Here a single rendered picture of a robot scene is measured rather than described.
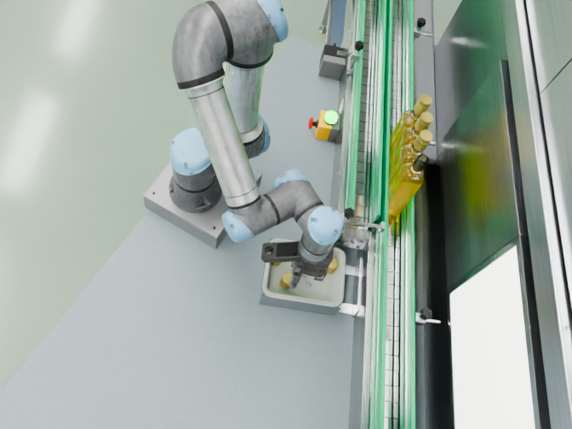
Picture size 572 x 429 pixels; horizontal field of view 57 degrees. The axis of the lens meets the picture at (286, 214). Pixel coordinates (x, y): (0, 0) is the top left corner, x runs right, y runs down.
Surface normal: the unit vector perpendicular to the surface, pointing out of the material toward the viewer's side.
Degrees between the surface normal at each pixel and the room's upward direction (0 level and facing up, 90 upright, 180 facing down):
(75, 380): 0
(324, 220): 0
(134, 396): 0
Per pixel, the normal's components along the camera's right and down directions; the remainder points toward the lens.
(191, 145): 0.00, -0.38
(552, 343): -0.98, -0.17
